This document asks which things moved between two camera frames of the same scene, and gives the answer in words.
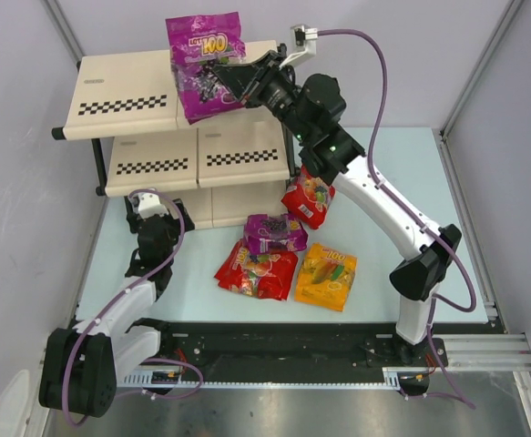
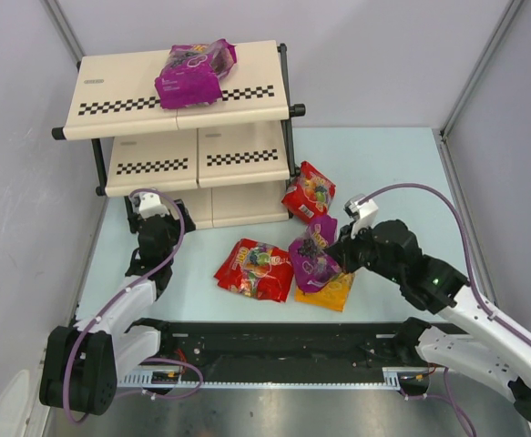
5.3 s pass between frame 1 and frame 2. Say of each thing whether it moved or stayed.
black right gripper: moved
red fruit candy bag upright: stayed
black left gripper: stayed
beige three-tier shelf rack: stayed
